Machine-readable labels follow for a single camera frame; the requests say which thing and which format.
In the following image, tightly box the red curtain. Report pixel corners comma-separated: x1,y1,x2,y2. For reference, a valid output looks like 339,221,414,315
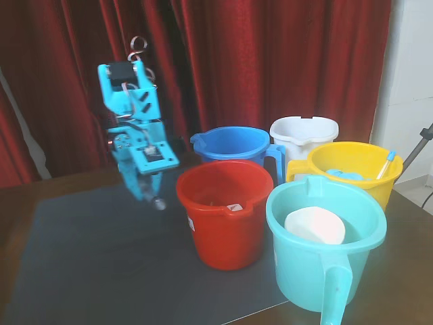
0,0,393,189

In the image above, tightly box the yellow plastic bucket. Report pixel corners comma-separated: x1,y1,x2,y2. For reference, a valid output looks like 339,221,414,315
286,141,405,213

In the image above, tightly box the white plastic bucket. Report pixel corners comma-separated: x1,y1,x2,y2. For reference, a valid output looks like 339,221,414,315
269,116,340,182

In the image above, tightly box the clear plastic syringe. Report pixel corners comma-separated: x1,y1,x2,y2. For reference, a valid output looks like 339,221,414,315
140,179,168,211

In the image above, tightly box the red plastic bucket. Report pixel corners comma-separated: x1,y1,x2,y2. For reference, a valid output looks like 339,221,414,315
175,159,275,271

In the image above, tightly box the teal plastic bucket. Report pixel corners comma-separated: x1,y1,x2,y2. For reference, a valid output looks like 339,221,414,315
265,175,388,325

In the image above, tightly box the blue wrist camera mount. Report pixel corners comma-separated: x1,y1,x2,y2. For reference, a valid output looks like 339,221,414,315
134,140,180,176

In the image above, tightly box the dark grey mat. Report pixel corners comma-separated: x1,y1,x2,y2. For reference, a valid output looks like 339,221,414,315
0,175,292,325

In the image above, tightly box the tube with blue cap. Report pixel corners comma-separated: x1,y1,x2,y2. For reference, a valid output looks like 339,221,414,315
375,150,397,180

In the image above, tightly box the white bowl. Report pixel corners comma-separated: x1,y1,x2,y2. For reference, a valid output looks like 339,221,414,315
283,207,346,245

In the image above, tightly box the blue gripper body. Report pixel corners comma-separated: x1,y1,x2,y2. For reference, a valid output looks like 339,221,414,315
107,118,168,175

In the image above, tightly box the blue plastic bucket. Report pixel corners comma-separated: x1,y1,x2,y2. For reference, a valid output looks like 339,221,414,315
189,126,288,186

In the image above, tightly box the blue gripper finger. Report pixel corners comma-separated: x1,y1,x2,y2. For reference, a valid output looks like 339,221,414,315
117,158,145,201
147,171,164,201

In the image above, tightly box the grey tripod leg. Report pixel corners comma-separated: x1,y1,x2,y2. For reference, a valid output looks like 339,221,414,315
402,123,433,169

